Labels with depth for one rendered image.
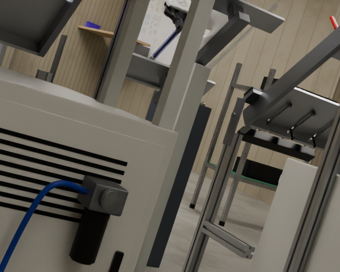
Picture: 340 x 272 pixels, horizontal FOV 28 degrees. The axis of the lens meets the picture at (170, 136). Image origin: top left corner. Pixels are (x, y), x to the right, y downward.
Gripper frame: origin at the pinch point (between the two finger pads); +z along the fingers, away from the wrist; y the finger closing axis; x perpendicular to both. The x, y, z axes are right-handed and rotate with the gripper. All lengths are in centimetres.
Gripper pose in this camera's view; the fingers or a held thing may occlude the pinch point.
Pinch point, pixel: (182, 27)
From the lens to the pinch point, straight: 215.9
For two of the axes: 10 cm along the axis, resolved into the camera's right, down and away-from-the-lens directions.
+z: 1.5, 7.4, -6.5
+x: -5.2, 6.2, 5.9
